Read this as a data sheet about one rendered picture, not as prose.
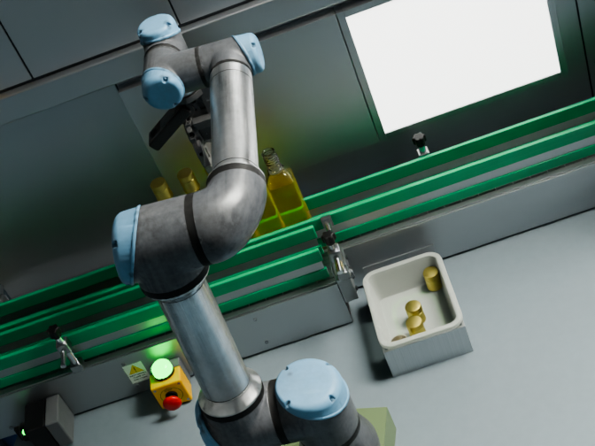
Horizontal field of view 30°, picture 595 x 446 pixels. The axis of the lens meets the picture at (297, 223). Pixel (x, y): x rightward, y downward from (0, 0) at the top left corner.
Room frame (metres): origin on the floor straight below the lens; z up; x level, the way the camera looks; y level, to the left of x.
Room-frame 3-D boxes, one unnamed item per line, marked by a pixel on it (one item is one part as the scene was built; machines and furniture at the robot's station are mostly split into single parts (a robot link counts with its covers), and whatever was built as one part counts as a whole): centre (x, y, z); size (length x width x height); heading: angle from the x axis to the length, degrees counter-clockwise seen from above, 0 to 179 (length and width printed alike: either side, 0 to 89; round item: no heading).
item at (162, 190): (1.87, 0.23, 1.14); 0.04 x 0.04 x 0.04
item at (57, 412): (1.73, 0.67, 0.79); 0.08 x 0.08 x 0.08; 83
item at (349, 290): (1.72, -0.05, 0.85); 0.09 x 0.04 x 0.07; 173
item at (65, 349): (1.73, 0.55, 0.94); 0.07 x 0.04 x 0.13; 173
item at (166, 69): (1.75, 0.10, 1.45); 0.11 x 0.11 x 0.08; 77
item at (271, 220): (1.85, 0.05, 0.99); 0.06 x 0.06 x 0.21; 83
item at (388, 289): (1.59, -0.15, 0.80); 0.22 x 0.17 x 0.09; 173
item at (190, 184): (1.86, 0.17, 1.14); 0.04 x 0.04 x 0.04
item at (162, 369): (1.70, 0.39, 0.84); 0.05 x 0.05 x 0.03
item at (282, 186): (1.84, 0.00, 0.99); 0.06 x 0.06 x 0.21; 82
